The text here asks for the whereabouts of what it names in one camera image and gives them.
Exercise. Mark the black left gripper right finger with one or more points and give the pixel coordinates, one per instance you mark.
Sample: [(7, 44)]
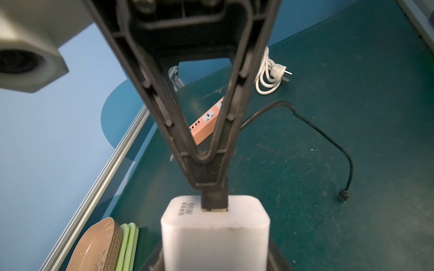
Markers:
[(276, 261)]

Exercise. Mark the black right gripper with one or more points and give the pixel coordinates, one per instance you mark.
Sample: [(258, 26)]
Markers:
[(150, 37)]

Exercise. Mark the orange power strip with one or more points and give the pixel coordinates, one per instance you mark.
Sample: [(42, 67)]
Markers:
[(205, 125)]

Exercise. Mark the aluminium frame rail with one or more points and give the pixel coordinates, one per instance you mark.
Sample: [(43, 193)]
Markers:
[(127, 123)]

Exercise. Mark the green electronic kitchen scale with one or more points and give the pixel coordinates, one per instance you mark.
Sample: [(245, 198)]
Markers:
[(127, 251)]

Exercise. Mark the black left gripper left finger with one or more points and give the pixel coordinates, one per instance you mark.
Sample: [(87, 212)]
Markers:
[(155, 261)]

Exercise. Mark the white USB power adapter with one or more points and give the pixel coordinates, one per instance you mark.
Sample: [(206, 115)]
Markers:
[(236, 239)]

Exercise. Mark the pink panda pet bowl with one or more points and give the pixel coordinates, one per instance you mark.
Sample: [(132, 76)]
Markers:
[(98, 248)]

